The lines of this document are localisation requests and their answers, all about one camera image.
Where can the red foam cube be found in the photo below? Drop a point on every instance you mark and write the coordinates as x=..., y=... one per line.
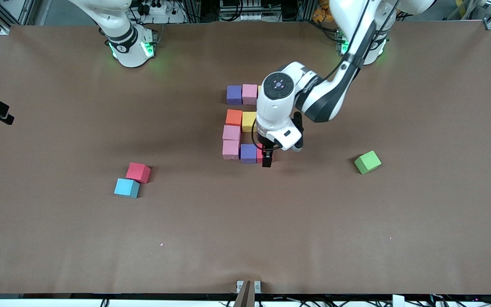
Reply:
x=259, y=154
x=137, y=172

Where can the brown table cover sheet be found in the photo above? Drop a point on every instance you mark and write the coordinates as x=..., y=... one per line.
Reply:
x=228, y=213

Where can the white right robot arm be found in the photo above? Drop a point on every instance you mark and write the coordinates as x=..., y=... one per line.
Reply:
x=128, y=47

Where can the green foam cube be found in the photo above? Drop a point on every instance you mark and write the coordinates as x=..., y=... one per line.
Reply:
x=368, y=162

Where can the white equipment box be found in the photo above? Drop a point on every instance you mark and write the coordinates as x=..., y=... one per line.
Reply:
x=249, y=17

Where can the orange foam cube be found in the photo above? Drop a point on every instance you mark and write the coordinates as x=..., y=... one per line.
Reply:
x=234, y=117

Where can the white table edge rail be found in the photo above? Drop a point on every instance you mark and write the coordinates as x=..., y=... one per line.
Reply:
x=36, y=303

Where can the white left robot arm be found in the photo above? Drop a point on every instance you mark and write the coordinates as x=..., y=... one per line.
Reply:
x=279, y=98

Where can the purple foam cube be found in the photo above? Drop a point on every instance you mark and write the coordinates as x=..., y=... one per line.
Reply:
x=234, y=94
x=248, y=153

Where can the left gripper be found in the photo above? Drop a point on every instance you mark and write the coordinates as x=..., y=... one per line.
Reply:
x=265, y=146

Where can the metal bracket with post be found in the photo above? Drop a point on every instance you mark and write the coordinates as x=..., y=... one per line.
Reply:
x=245, y=294

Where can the pink foam cube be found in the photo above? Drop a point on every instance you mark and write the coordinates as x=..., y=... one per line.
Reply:
x=231, y=132
x=231, y=149
x=249, y=94

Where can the orange packets pile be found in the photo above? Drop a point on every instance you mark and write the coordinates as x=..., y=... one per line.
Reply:
x=320, y=13

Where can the white power strip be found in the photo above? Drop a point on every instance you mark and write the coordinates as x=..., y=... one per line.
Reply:
x=168, y=19

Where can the blue foam cube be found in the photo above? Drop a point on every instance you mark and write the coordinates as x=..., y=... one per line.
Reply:
x=126, y=186

